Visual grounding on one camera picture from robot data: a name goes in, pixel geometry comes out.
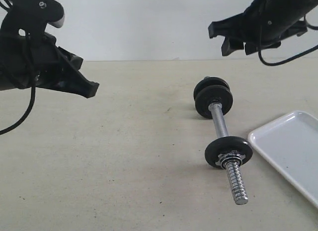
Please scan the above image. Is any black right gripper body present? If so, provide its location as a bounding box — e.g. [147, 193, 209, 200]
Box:
[242, 0, 308, 49]

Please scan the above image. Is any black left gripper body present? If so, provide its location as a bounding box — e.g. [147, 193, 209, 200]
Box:
[17, 33, 83, 91]

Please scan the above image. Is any black weight plate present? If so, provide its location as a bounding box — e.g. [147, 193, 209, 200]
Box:
[193, 77, 230, 100]

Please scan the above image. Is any chrome dumbbell with black plates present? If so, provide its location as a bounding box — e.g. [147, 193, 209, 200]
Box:
[195, 85, 253, 205]

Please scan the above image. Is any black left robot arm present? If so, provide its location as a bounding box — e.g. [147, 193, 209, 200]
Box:
[0, 33, 99, 98]

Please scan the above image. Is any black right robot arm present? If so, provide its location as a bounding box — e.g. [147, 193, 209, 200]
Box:
[208, 0, 318, 57]

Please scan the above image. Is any white rectangular tray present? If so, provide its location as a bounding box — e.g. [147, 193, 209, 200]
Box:
[247, 110, 318, 207]

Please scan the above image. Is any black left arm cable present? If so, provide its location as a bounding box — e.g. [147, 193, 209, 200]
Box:
[0, 0, 40, 136]

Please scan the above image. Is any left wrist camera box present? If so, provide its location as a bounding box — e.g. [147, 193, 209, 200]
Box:
[0, 0, 65, 41]

